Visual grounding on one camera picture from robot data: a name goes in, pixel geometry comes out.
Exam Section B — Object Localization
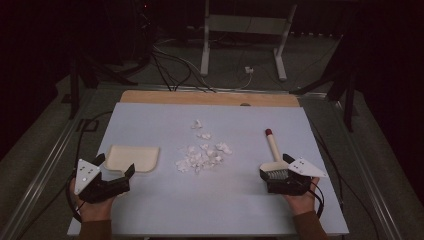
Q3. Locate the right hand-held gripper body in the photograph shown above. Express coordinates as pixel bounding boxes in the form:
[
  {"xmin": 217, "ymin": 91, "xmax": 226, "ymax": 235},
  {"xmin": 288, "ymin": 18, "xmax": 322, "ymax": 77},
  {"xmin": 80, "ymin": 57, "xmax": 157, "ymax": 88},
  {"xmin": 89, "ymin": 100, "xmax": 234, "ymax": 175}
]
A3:
[{"xmin": 266, "ymin": 158, "xmax": 328, "ymax": 197}]

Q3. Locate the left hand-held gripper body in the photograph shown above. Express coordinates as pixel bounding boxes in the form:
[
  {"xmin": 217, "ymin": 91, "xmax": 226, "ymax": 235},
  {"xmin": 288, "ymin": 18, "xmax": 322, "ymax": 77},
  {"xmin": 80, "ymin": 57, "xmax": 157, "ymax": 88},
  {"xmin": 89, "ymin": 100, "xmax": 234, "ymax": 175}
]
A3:
[{"xmin": 73, "ymin": 158, "xmax": 131, "ymax": 204}]

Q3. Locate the cream plastic dustpan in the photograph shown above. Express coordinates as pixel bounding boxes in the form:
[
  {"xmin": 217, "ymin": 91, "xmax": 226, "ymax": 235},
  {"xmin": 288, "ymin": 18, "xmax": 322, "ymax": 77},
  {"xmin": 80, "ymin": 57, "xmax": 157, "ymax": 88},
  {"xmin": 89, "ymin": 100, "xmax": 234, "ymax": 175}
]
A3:
[{"xmin": 103, "ymin": 144, "xmax": 160, "ymax": 174}]

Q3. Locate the cream brush with red tip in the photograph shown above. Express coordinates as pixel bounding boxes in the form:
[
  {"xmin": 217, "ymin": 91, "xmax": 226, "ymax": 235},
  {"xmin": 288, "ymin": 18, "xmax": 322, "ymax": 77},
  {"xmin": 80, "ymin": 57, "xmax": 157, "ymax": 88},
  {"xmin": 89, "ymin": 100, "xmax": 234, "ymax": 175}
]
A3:
[{"xmin": 259, "ymin": 128, "xmax": 290, "ymax": 182}]

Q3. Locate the pile of white paper scraps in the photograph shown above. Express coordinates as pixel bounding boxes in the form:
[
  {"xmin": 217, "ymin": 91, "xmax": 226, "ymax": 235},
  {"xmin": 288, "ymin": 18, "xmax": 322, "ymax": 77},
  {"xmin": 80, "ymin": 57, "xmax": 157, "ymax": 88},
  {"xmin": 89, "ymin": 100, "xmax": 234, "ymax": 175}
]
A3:
[{"xmin": 175, "ymin": 119, "xmax": 233, "ymax": 174}]

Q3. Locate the person's right hand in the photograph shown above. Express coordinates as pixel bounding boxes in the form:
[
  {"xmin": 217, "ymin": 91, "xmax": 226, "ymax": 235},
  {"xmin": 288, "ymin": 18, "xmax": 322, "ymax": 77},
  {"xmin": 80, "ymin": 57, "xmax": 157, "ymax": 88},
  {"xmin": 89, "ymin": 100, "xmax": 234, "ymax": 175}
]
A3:
[{"xmin": 283, "ymin": 177, "xmax": 320, "ymax": 217}]

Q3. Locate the person's left hand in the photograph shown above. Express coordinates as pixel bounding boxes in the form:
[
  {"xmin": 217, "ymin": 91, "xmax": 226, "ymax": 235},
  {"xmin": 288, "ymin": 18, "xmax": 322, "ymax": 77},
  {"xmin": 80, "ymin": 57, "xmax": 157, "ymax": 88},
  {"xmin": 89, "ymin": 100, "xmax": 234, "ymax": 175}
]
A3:
[{"xmin": 69, "ymin": 179, "xmax": 116, "ymax": 223}]

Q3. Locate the black metal stand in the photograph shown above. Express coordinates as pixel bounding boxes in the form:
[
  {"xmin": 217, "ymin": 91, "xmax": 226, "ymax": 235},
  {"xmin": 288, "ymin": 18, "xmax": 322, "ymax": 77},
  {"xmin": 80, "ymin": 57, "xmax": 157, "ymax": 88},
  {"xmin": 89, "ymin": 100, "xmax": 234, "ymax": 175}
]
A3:
[
  {"xmin": 68, "ymin": 54, "xmax": 139, "ymax": 120},
  {"xmin": 289, "ymin": 33, "xmax": 358, "ymax": 133}
]

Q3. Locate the white metal stand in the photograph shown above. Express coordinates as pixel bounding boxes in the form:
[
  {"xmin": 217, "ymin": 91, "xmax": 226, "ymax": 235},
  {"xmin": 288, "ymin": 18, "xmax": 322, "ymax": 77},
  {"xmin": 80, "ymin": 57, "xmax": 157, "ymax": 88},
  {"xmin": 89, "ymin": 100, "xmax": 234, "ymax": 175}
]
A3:
[{"xmin": 199, "ymin": 0, "xmax": 298, "ymax": 82}]

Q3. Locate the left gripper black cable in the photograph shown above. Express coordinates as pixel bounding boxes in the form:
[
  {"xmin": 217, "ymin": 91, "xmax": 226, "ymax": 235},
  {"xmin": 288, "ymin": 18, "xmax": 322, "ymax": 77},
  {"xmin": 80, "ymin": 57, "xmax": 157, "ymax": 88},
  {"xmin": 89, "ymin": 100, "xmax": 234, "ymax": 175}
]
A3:
[{"xmin": 65, "ymin": 168, "xmax": 84, "ymax": 224}]

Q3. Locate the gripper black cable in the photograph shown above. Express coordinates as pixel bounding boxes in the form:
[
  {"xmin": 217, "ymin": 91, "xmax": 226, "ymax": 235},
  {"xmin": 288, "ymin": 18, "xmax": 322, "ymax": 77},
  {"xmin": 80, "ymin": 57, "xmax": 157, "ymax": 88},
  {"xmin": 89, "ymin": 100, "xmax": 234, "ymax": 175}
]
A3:
[
  {"xmin": 65, "ymin": 168, "xmax": 84, "ymax": 224},
  {"xmin": 308, "ymin": 181, "xmax": 326, "ymax": 220}
]

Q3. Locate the long black floor cable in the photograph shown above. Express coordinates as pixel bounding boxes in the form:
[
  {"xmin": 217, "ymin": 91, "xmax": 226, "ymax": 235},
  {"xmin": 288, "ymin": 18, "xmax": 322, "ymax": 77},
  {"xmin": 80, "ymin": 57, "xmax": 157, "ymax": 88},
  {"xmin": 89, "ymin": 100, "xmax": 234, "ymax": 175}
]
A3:
[
  {"xmin": 309, "ymin": 118, "xmax": 380, "ymax": 240},
  {"xmin": 16, "ymin": 110, "xmax": 114, "ymax": 240}
]

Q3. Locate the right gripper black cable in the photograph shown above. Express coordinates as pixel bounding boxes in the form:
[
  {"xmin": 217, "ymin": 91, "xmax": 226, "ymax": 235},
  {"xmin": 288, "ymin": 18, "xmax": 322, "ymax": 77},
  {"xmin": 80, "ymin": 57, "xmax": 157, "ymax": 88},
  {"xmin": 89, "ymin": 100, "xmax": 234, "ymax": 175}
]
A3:
[{"xmin": 308, "ymin": 181, "xmax": 326, "ymax": 220}]

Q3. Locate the black floor bracket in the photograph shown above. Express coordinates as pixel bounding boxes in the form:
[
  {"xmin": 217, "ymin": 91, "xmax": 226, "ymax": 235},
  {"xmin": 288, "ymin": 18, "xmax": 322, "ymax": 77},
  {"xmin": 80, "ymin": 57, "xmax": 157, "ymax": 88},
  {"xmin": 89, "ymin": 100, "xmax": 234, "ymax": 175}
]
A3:
[{"xmin": 76, "ymin": 118, "xmax": 100, "ymax": 133}]

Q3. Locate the metal floor rail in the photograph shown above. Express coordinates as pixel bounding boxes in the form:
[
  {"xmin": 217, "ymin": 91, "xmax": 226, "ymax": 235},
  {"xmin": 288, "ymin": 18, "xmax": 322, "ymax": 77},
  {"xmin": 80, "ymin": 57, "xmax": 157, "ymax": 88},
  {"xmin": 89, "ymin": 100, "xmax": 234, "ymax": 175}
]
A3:
[
  {"xmin": 0, "ymin": 87, "xmax": 98, "ymax": 240},
  {"xmin": 333, "ymin": 99, "xmax": 405, "ymax": 240}
]

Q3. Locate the white cable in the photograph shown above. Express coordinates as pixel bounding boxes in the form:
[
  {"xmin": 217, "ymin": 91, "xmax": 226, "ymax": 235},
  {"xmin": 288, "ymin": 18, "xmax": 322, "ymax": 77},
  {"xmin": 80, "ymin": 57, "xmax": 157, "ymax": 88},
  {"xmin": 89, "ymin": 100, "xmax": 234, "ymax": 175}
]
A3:
[{"xmin": 213, "ymin": 71, "xmax": 253, "ymax": 93}]

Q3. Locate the bundle of black floor cables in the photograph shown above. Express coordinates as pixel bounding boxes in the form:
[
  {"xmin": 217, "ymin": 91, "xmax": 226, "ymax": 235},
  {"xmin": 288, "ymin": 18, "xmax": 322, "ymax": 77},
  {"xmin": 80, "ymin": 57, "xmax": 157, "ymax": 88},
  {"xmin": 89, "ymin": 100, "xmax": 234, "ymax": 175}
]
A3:
[{"xmin": 151, "ymin": 41, "xmax": 218, "ymax": 93}]

